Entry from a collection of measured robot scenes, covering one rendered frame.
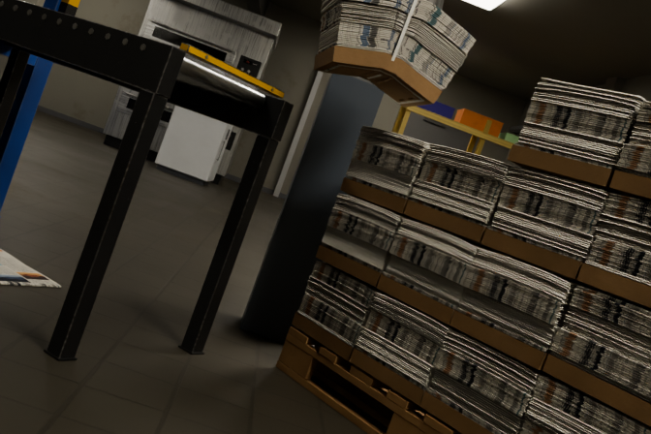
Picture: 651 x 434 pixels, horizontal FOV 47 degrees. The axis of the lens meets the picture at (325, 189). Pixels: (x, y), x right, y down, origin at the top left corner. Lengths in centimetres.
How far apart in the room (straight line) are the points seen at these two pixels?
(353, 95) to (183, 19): 753
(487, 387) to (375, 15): 102
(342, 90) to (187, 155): 631
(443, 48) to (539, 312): 77
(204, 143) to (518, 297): 726
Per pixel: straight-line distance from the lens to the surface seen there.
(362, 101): 276
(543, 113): 204
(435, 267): 210
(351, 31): 211
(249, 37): 1011
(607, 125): 195
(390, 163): 231
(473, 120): 978
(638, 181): 186
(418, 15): 216
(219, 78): 210
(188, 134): 898
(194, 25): 1016
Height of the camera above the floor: 64
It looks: 1 degrees down
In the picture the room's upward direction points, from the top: 20 degrees clockwise
